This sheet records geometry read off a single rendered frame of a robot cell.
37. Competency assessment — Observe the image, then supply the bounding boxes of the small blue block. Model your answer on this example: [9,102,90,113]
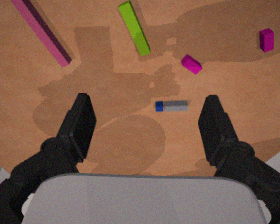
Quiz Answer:
[155,101,164,112]

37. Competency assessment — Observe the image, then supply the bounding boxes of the magenta rectangular block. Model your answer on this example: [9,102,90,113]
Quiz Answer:
[181,54,202,74]
[259,28,274,53]

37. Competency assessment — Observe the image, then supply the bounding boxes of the lime green rod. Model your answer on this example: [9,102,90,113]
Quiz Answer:
[118,0,151,56]

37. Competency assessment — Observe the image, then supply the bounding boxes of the pink rod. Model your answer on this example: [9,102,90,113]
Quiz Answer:
[10,0,72,67]

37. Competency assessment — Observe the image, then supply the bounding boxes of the grey rod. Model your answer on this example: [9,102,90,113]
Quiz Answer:
[164,100,188,112]

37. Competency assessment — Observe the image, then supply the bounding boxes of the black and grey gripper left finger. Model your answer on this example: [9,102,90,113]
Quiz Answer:
[0,93,96,224]

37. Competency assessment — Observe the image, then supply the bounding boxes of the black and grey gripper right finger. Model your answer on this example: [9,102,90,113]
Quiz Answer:
[198,95,280,224]

